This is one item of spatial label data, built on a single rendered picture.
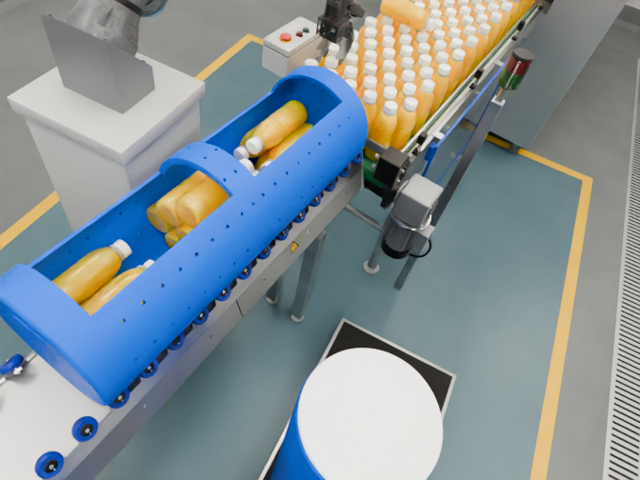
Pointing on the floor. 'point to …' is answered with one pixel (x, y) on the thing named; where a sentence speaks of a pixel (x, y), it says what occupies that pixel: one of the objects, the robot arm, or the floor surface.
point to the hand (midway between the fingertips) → (333, 56)
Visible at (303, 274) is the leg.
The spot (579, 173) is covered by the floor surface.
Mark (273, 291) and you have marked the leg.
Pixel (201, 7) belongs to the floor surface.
